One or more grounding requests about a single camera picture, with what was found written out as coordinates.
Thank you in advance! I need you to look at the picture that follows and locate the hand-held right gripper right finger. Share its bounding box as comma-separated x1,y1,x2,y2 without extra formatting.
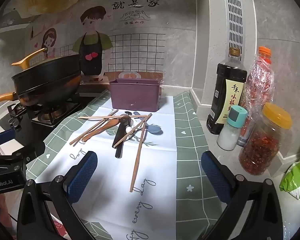
201,151,284,240

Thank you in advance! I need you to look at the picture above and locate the green checkered tablecloth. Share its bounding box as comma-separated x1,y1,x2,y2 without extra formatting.
26,90,240,240

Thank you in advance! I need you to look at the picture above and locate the blue spoon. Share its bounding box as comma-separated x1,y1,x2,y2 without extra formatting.
137,120,163,135

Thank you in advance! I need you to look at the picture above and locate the grey spoon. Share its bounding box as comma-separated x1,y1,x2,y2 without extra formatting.
125,110,147,118

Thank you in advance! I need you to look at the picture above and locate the chili flake jar yellow lid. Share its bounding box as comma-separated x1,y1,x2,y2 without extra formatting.
239,102,292,175

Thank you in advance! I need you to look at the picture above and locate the white vent grille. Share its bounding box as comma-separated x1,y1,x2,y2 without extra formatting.
224,0,244,62

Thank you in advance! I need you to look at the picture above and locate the glass pot lid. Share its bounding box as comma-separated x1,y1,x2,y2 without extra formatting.
11,47,82,92

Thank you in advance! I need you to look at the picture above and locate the dark soy sauce bottle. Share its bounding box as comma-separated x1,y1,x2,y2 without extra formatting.
206,47,248,135

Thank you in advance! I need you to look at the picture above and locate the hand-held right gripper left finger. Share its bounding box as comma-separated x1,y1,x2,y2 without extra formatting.
17,151,98,240

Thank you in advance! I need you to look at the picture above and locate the wooden spoon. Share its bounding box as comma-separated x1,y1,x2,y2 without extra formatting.
80,119,124,142

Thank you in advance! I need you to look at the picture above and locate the salt shaker with teal cap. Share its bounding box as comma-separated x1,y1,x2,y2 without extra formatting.
217,105,248,151

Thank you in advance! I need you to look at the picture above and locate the black spoon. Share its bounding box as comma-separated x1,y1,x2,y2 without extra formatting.
115,114,130,158

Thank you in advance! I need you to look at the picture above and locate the plastic bottle of dried chili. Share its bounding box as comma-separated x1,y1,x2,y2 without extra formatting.
236,46,275,147

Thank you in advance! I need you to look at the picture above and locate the green plastic bag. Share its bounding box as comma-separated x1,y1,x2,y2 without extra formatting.
279,161,300,200

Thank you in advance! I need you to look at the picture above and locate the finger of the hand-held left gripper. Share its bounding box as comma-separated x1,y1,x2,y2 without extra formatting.
0,129,16,147

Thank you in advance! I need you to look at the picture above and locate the purple plastic utensil holder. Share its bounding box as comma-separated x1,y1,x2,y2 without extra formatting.
109,79,163,112

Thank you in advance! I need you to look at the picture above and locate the cartoon wall poster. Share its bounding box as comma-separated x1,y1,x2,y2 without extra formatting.
0,0,198,80

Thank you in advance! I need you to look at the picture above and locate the white spoon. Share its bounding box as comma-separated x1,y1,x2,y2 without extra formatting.
125,122,145,137

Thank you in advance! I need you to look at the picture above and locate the wooden chopstick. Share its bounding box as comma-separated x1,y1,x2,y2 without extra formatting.
129,113,152,193
112,114,152,148
69,109,119,145

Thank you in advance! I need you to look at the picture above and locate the black glass gas stove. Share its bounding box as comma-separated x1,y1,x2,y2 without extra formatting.
0,90,113,155

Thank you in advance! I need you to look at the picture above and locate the brown wok with yellow handle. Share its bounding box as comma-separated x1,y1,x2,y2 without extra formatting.
0,74,82,108

